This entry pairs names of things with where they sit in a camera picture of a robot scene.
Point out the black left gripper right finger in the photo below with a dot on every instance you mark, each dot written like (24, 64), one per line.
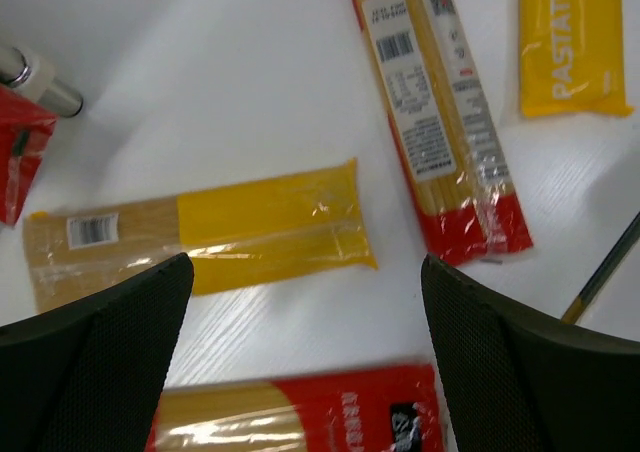
(517, 379)

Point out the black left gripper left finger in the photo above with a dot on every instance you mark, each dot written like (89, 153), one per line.
(88, 376)

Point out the red pasta bag label side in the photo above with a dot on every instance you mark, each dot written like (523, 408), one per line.
(459, 181)

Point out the red pasta bag front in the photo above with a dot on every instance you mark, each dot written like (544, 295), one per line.
(383, 408)

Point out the yellow pasta bag centre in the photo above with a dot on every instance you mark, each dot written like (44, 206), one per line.
(236, 236)

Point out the red pasta bag on shelf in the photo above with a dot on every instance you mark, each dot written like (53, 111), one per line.
(26, 129)

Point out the white two-tier shelf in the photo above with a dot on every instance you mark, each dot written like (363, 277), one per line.
(32, 77)

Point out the yellow Pastatime pasta bag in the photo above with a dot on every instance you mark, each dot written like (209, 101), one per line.
(571, 58)

